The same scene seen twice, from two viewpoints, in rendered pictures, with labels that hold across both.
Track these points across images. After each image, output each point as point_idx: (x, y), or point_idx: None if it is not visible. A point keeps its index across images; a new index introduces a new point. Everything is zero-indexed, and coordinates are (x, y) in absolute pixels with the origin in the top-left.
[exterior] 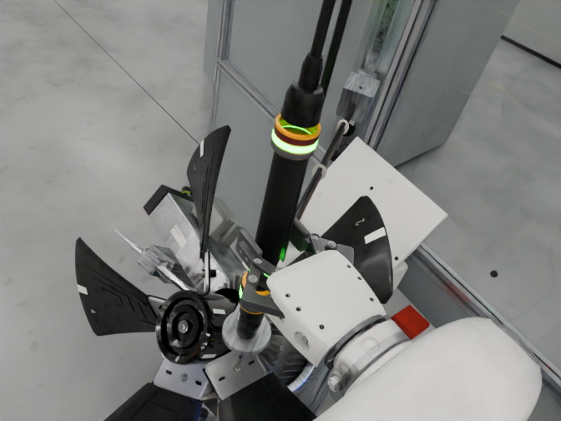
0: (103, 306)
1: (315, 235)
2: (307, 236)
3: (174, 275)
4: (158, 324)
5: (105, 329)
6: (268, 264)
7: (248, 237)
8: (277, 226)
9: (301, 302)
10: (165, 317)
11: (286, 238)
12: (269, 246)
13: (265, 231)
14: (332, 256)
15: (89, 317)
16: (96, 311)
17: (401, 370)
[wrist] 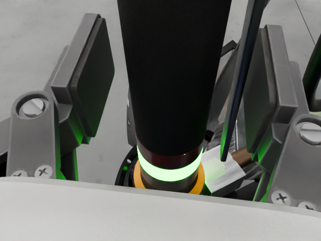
0: (132, 122)
1: (316, 127)
2: (284, 118)
3: None
4: (126, 157)
5: (132, 141)
6: (44, 134)
7: (81, 34)
8: (140, 8)
9: None
10: (135, 155)
11: (231, 101)
12: (138, 89)
13: (121, 28)
14: None
15: (127, 126)
16: (130, 123)
17: None
